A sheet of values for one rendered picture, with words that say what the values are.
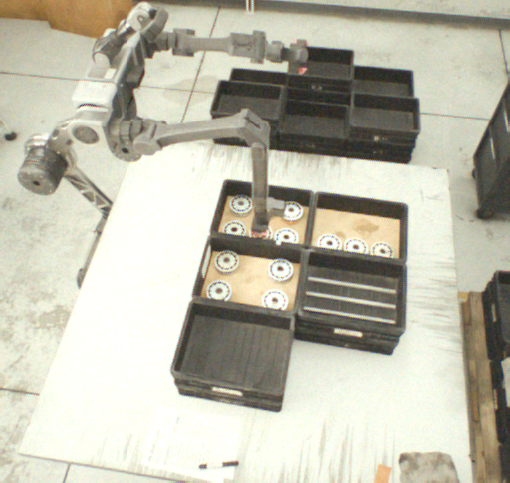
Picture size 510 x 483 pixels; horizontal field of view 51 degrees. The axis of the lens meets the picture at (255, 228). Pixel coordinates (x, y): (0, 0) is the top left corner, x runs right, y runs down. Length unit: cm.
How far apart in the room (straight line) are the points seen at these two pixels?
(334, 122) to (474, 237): 111
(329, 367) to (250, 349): 33
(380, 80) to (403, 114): 45
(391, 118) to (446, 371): 166
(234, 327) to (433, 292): 87
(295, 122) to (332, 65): 50
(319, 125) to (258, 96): 42
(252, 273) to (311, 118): 151
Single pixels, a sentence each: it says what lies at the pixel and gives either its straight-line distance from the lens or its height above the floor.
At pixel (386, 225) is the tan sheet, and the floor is 83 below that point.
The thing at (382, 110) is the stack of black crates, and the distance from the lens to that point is 341.
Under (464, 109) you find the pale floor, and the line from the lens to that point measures 434.
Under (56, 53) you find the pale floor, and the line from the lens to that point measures 487.
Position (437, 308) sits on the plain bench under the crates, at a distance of 238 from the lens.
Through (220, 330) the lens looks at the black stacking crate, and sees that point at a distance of 208.
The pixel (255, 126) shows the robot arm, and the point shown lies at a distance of 169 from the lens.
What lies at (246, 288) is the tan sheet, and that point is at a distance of 216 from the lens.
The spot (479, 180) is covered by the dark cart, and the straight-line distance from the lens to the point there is 363.
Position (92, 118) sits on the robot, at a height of 150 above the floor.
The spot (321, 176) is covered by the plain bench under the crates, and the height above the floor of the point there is 70.
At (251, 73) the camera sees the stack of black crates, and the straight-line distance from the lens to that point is 382.
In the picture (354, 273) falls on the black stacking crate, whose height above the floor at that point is 83.
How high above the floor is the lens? 271
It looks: 54 degrees down
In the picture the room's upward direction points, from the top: 1 degrees counter-clockwise
